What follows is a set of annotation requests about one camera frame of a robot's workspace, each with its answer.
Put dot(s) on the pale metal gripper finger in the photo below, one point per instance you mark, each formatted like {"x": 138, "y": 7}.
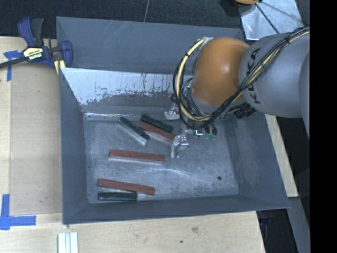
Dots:
{"x": 177, "y": 146}
{"x": 171, "y": 115}

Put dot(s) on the dark green flat block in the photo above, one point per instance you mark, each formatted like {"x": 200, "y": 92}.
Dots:
{"x": 157, "y": 123}
{"x": 133, "y": 130}
{"x": 117, "y": 196}

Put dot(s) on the pale wood flat board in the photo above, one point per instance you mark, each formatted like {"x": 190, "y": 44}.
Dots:
{"x": 34, "y": 141}

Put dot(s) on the grey metal bin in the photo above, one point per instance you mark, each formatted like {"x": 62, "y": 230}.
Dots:
{"x": 184, "y": 175}

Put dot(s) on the red-brown flat block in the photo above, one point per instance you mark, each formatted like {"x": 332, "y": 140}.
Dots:
{"x": 137, "y": 156}
{"x": 126, "y": 186}
{"x": 156, "y": 133}

